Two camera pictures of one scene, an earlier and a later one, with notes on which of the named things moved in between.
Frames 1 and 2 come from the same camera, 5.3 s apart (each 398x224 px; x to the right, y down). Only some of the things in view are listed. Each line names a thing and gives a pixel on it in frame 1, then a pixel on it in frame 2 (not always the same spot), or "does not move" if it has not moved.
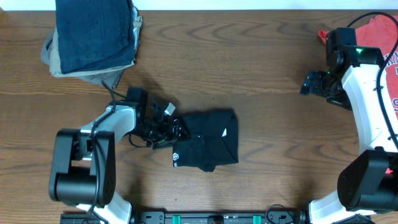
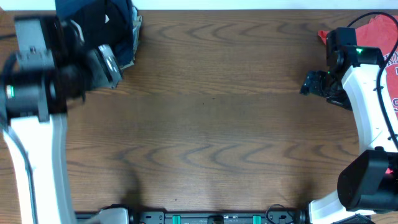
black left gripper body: [157, 131] to [97, 76]
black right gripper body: [319, 83] does not move
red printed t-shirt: [379, 32] does not move
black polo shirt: [214, 140] to [101, 23]
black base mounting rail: [224, 217] does not move
